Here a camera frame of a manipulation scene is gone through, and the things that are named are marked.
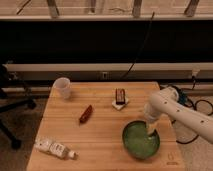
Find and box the white tube with label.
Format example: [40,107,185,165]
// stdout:
[34,138,77,159]

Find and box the red chili pepper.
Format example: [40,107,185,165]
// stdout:
[79,105,93,124]

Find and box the black office chair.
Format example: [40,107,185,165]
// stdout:
[0,64,38,150]

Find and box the white wall plug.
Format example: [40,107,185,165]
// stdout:
[191,68,200,77]

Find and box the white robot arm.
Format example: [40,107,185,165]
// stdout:
[144,87,213,144]

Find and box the black floor cable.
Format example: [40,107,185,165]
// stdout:
[160,75,213,145]

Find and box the white plastic cup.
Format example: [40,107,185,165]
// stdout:
[53,77,71,99]

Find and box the green ceramic bowl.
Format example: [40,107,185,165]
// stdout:
[122,120,160,160]

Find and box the black hanging cable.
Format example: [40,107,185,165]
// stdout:
[120,11,156,81]

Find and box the brown chocolate bar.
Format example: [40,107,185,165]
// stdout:
[116,89,125,104]

